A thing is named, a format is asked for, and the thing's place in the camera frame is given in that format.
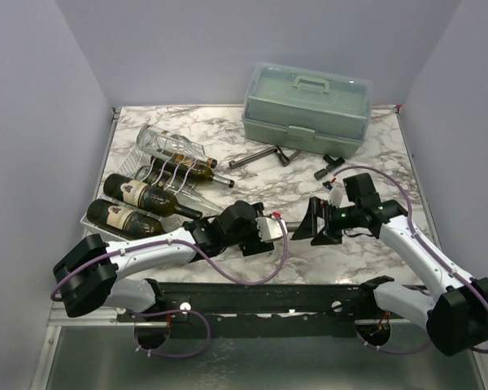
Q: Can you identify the clear glass wine bottle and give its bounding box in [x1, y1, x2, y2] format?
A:
[134, 166, 223, 216]

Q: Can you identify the dark green labelled wine bottle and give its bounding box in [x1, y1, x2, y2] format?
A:
[150, 156, 235, 189]

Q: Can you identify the clear acrylic wine rack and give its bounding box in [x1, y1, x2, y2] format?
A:
[81, 149, 205, 241]

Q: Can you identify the olive green wine bottle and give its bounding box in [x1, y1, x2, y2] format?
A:
[86, 199, 166, 240]

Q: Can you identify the dark green white-label bottle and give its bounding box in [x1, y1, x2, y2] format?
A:
[103, 173, 203, 220]

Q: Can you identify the green bottle silver neck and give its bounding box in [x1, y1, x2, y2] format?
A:
[285, 222, 300, 232]

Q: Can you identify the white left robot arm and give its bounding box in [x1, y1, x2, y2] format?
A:
[50, 201, 285, 318]

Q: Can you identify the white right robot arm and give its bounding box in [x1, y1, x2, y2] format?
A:
[292, 166, 488, 356]

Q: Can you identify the clear bottle with cork stopper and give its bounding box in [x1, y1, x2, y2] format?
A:
[136, 124, 218, 168]

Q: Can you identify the black corkscrew tool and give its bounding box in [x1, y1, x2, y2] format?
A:
[313, 154, 346, 180]

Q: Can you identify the grey metal rod tool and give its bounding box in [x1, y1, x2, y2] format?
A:
[229, 145, 301, 169]

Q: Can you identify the green plastic toolbox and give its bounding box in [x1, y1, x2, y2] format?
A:
[242, 63, 373, 159]

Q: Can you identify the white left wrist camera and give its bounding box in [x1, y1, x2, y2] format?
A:
[255, 212, 288, 243]

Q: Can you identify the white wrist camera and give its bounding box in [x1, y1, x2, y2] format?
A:
[255, 212, 288, 243]
[322, 180, 344, 208]

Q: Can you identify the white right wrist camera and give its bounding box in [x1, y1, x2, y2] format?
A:
[322, 180, 344, 208]

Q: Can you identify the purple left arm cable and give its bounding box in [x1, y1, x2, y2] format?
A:
[50, 213, 290, 358]

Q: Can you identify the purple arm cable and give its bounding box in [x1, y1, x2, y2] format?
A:
[329, 165, 488, 354]
[50, 213, 290, 358]

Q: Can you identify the black metal base rail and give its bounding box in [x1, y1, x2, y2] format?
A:
[117, 283, 384, 339]

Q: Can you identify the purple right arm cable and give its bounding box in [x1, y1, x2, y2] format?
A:
[329, 165, 488, 354]

